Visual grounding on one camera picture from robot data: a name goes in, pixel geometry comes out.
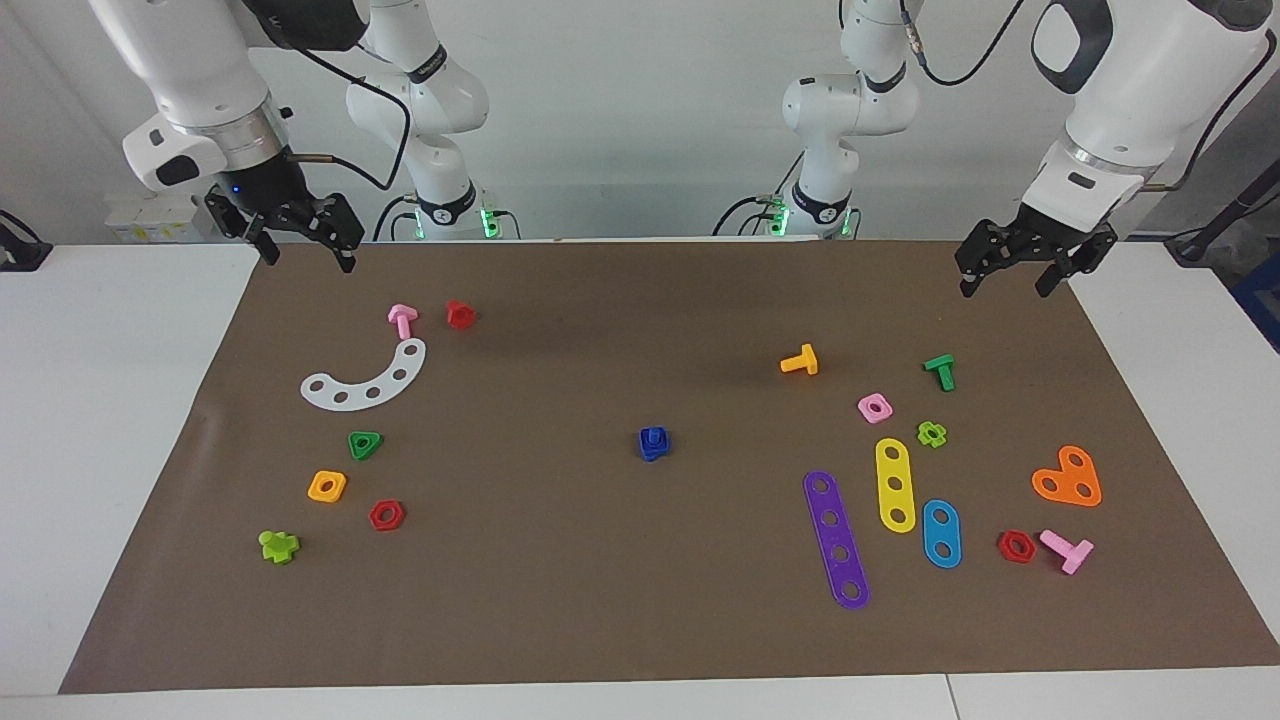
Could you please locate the black clamp bracket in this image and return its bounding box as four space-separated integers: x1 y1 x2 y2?
0 210 53 273

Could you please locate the black base cable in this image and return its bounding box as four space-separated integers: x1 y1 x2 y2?
373 193 421 243
712 195 801 238

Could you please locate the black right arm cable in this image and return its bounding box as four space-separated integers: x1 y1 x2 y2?
285 40 413 193

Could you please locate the blue two-hole strip plate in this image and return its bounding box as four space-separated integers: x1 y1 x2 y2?
921 499 962 569

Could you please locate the blue crate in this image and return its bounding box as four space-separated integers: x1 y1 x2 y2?
1232 250 1280 353

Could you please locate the purple four-hole strip plate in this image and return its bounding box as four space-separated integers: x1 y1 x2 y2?
803 471 871 610

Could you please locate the white curved perforated plate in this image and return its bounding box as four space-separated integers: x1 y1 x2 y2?
300 338 428 412

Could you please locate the orange three-hole angled plate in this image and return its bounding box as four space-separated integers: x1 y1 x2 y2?
1031 445 1103 508

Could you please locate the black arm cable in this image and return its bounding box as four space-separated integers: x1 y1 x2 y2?
898 0 1280 193
285 40 413 193

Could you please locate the black stand pole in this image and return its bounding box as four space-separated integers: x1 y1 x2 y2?
1165 160 1280 266

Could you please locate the yellow three-hole strip plate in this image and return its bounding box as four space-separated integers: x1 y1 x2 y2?
875 438 917 534

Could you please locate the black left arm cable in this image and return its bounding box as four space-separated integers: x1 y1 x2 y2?
898 0 1280 193

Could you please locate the brown table mat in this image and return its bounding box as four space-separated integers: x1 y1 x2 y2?
58 240 1280 695

